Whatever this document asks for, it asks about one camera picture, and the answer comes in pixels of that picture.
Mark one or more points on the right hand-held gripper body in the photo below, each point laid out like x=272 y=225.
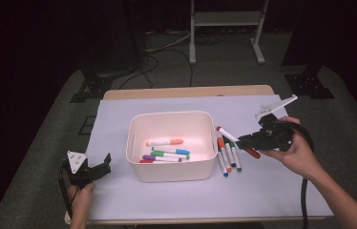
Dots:
x=277 y=136

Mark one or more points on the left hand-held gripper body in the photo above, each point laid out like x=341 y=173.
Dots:
x=78 y=174

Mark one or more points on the dark green marker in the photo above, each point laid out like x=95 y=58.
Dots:
x=236 y=160

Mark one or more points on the black marker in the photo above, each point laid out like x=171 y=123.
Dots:
x=230 y=156

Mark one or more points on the orange marker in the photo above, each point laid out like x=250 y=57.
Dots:
x=225 y=157

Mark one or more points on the dark blue marker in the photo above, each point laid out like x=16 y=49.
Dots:
x=223 y=167

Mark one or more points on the purple marker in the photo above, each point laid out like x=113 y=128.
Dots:
x=149 y=157

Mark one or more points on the light green marker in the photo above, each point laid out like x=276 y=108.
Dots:
x=158 y=154

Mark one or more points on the white plastic bin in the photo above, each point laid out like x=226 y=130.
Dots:
x=170 y=171

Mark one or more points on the light blue marker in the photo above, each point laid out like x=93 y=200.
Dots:
x=183 y=151

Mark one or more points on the peach marker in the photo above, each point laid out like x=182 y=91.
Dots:
x=175 y=141

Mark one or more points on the person's left hand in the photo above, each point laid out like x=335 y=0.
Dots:
x=80 y=198

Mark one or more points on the person's right hand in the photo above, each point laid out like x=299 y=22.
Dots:
x=300 y=156

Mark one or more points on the light purple table mat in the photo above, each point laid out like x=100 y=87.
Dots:
x=167 y=200

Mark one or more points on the black stand base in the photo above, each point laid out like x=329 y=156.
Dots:
x=92 y=86

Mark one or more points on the dark cabinet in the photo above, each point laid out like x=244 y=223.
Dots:
x=113 y=38

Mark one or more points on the white metal stand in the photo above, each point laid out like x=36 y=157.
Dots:
x=224 y=18

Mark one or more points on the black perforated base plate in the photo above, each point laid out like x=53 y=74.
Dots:
x=308 y=86

